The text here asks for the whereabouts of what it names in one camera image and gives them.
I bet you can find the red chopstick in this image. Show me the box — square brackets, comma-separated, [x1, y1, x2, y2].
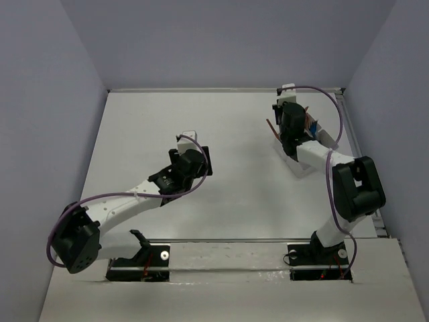
[265, 119, 280, 142]

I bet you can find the blue plastic fork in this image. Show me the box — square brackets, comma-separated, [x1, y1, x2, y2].
[309, 121, 318, 138]

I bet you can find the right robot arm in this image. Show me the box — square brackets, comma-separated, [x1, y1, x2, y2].
[273, 102, 386, 266]

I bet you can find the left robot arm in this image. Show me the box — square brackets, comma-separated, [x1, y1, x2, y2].
[46, 146, 212, 274]

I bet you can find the white divided container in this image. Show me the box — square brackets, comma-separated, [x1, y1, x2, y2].
[272, 124, 338, 178]

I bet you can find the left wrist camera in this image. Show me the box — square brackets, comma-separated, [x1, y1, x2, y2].
[176, 130, 200, 156]

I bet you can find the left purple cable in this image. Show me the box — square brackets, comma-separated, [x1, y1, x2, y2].
[46, 133, 209, 268]

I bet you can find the purple cable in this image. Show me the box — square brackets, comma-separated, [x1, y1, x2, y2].
[46, 133, 209, 268]
[291, 86, 358, 279]

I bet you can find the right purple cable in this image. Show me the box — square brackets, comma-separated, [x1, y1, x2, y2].
[291, 86, 358, 279]

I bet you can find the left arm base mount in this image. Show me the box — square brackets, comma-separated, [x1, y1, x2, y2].
[105, 229, 170, 282]

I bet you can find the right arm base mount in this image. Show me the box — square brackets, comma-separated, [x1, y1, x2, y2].
[283, 232, 353, 281]

